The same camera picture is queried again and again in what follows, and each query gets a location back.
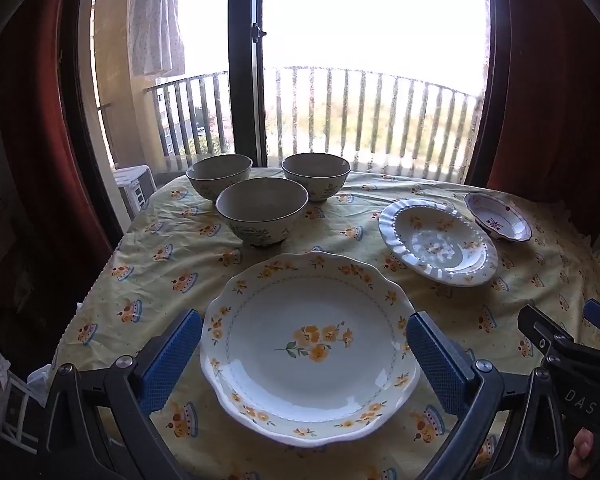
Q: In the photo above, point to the white hanging cloth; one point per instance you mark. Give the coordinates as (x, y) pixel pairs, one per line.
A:
(155, 15)

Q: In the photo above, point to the red curtain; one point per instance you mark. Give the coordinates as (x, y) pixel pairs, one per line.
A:
(35, 135)
(555, 110)

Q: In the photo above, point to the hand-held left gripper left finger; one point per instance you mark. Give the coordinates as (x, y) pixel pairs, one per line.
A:
(172, 360)

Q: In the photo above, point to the blue-rimmed ribbed white plate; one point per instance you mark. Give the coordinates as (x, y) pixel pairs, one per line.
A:
(437, 242)

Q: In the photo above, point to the large orange-flower scalloped plate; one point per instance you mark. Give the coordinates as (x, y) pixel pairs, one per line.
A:
(305, 345)

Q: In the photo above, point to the person's right hand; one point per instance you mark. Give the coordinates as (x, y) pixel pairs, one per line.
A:
(581, 450)

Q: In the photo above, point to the balcony railing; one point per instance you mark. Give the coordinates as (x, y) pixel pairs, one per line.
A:
(187, 80)

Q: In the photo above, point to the dark window frame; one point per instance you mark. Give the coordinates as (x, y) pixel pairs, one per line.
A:
(245, 110)

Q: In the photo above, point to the white plastic stool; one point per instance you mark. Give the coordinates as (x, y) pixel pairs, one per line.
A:
(132, 185)

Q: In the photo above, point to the yellow printed tablecloth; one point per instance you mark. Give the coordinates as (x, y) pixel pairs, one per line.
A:
(530, 270)

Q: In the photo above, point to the small red-rimmed scalloped dish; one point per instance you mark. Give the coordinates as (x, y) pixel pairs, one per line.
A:
(497, 217)

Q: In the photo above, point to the cream floral ceramic bowl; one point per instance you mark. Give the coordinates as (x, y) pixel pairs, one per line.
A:
(219, 172)
(316, 172)
(261, 207)

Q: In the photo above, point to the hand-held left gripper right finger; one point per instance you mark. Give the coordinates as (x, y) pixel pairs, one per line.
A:
(437, 365)

